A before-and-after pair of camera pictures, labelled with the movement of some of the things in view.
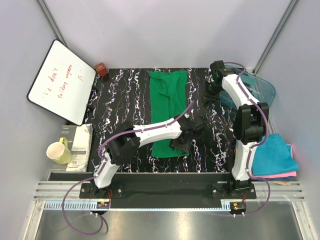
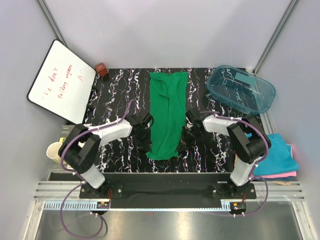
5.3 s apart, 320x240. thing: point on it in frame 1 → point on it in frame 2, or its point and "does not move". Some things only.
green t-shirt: [168, 92] does not move
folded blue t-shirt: [273, 156] does not move
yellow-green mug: [59, 152] does not move
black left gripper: [184, 148] → [145, 145]
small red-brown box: [101, 70] does not move
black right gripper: [209, 99] → [185, 144]
